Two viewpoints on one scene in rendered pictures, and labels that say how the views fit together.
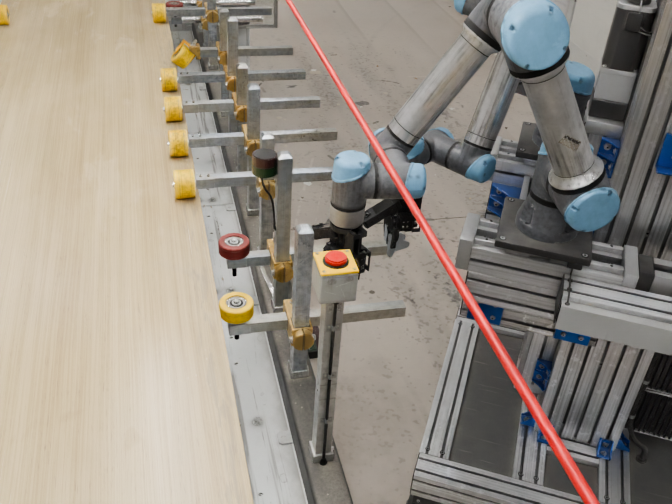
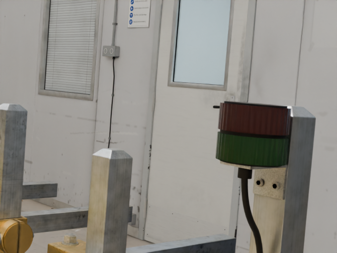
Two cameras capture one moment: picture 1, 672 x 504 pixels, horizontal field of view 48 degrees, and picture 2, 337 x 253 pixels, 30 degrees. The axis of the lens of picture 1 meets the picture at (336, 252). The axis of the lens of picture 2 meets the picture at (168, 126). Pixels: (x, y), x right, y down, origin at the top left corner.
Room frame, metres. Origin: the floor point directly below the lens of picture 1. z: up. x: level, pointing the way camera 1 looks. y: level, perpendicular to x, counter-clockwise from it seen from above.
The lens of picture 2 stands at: (1.14, 0.49, 1.18)
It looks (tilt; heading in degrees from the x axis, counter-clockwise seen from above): 4 degrees down; 333
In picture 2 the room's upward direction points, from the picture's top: 5 degrees clockwise
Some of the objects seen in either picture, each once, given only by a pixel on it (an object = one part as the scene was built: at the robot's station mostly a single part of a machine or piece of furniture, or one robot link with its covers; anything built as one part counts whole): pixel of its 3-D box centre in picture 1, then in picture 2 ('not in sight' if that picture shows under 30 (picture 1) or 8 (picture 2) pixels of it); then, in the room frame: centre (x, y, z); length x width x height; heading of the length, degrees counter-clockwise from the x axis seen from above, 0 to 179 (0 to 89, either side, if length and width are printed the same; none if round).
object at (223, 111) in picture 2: (264, 158); (254, 118); (1.58, 0.19, 1.16); 0.06 x 0.06 x 0.02
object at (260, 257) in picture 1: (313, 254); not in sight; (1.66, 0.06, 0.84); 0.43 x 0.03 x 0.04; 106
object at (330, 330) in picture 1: (326, 380); not in sight; (1.10, 0.00, 0.93); 0.05 x 0.04 x 0.45; 16
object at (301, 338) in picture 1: (298, 324); not in sight; (1.38, 0.08, 0.84); 0.13 x 0.06 x 0.05; 16
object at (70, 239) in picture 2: not in sight; (70, 239); (1.91, 0.23, 0.98); 0.02 x 0.02 x 0.01
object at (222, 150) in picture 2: (264, 167); (251, 147); (1.58, 0.19, 1.14); 0.06 x 0.06 x 0.02
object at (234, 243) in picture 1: (234, 257); not in sight; (1.60, 0.26, 0.85); 0.08 x 0.08 x 0.11
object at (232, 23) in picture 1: (233, 83); not in sight; (2.56, 0.41, 0.93); 0.03 x 0.03 x 0.48; 16
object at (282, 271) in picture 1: (278, 260); not in sight; (1.62, 0.15, 0.85); 0.13 x 0.06 x 0.05; 16
